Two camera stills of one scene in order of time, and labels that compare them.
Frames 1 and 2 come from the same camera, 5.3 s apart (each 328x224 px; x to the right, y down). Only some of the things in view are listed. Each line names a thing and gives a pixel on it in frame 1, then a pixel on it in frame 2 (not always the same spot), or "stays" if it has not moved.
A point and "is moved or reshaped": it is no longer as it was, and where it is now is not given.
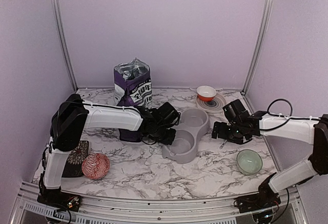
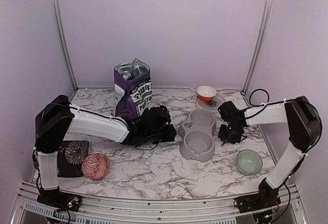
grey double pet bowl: x=193 y=122 is moved or reshaped
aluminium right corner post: x=267 y=18 stays
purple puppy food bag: x=132 y=87 stays
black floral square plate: x=73 y=167 stays
